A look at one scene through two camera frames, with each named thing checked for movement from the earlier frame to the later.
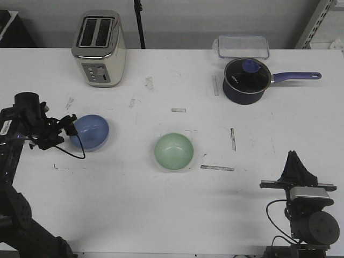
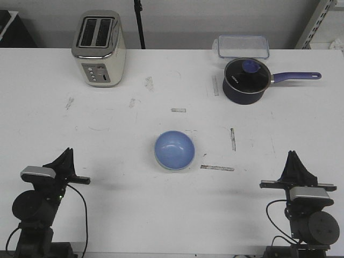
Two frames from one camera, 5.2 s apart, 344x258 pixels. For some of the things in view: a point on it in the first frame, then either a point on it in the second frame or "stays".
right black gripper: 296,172 stays
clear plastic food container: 242,46 stays
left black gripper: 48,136 to 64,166
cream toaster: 100,48 stays
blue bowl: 93,131 to 174,150
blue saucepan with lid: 246,79 stays
